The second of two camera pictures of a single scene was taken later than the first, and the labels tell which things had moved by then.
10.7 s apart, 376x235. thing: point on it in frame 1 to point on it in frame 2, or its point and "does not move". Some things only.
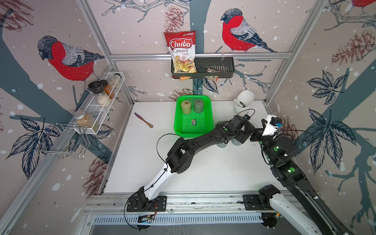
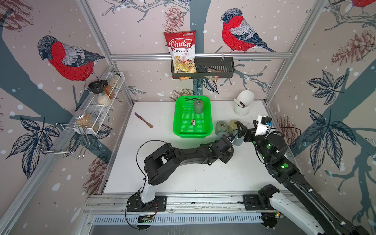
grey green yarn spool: x=199 y=106 does not move
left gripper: x=241 y=138 to x=227 y=156
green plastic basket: x=193 y=115 does not move
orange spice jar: x=107 y=88 does not move
